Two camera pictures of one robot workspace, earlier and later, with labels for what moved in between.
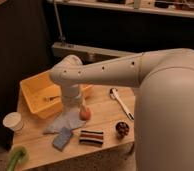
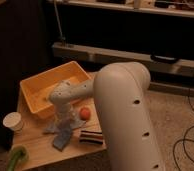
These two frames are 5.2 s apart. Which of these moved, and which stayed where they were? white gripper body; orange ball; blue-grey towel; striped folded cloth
Moved: white gripper body
Stayed: blue-grey towel; orange ball; striped folded cloth
